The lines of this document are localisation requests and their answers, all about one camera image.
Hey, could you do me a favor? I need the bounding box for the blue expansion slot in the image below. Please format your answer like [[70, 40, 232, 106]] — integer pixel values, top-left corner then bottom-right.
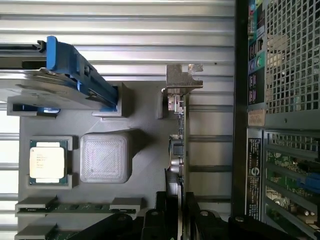
[[303, 171, 320, 189]]

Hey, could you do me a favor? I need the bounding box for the black label with white print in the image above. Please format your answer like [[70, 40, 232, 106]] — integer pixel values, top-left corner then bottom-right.
[[246, 136, 262, 221]]

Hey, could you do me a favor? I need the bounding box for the grey printed parts rack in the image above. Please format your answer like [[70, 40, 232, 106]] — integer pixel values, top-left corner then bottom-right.
[[6, 81, 191, 240]]

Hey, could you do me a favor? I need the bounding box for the green motherboard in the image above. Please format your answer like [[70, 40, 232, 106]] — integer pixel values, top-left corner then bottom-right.
[[265, 147, 320, 227]]

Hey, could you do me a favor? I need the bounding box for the pale orange sticker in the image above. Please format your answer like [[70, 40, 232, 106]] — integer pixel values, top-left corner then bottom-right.
[[247, 108, 266, 127]]

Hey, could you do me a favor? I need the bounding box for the CPU with silver lid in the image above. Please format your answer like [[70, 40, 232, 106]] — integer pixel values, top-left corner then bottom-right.
[[29, 139, 69, 186]]

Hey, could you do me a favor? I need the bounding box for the black open PC case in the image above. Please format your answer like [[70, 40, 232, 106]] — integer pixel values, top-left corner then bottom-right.
[[230, 0, 320, 240]]

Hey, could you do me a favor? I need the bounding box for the disk in blue caddy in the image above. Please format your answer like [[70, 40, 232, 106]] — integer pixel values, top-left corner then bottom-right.
[[0, 35, 119, 114]]

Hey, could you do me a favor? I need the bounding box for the rear port panel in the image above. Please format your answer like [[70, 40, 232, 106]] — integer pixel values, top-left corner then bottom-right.
[[247, 0, 266, 106]]

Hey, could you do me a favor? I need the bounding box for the graphics card with silver bracket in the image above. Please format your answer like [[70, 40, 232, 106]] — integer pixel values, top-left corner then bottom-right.
[[161, 63, 205, 240]]

